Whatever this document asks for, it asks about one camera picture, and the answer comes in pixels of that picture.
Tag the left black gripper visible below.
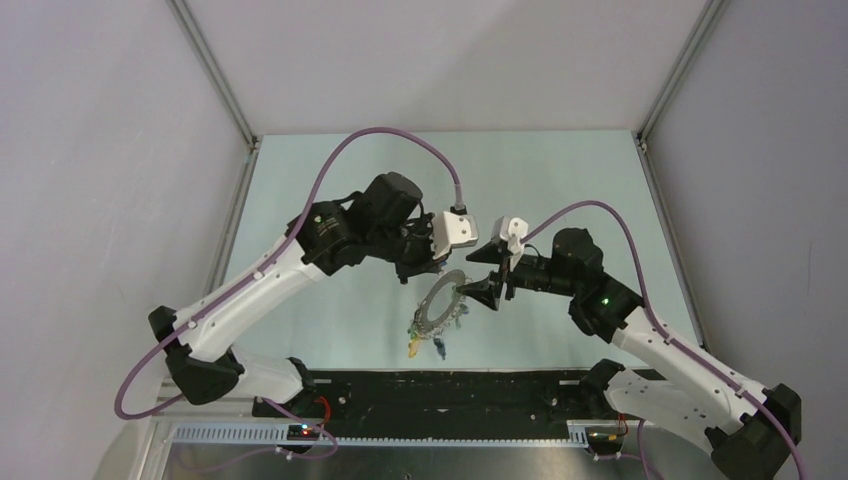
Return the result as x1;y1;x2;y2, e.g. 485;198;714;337
369;212;452;285

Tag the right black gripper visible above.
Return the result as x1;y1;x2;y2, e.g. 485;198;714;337
457;240;578;311

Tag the large toothed metal keyring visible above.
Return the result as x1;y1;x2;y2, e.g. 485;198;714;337
409;269;467;339

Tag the yellow key tag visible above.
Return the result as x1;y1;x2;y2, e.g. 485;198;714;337
407;338;421;358

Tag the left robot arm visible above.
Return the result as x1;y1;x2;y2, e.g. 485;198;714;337
148;172;467;417

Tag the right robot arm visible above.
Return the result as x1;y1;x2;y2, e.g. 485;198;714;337
460;228;801;479

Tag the right circuit board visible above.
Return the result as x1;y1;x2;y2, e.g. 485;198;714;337
587;431;627;443

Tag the left circuit board with LEDs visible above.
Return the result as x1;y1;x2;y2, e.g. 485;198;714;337
286;424;321;442

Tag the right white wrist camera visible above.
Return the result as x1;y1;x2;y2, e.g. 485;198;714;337
491;216;529;256

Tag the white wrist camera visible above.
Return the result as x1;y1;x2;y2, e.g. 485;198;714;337
491;216;529;256
431;211;479;260

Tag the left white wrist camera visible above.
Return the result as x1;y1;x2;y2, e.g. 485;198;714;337
431;211;479;260

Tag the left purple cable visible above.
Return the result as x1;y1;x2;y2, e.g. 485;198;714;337
113;127;468;421

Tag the purple cable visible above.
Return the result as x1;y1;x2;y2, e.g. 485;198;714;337
516;200;810;480
113;127;468;421

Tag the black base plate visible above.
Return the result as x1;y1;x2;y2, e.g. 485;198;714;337
294;370;629;439

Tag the grey cable duct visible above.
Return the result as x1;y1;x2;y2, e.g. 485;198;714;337
171;422;589;448

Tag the left aluminium frame post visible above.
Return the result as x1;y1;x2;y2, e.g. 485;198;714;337
166;0;258;152

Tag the aluminium frame post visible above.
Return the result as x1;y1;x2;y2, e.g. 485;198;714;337
166;0;258;152
635;0;730;152

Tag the right aluminium frame post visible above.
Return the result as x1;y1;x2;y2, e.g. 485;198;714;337
635;0;730;152

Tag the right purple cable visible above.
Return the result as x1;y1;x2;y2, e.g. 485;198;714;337
516;200;810;480

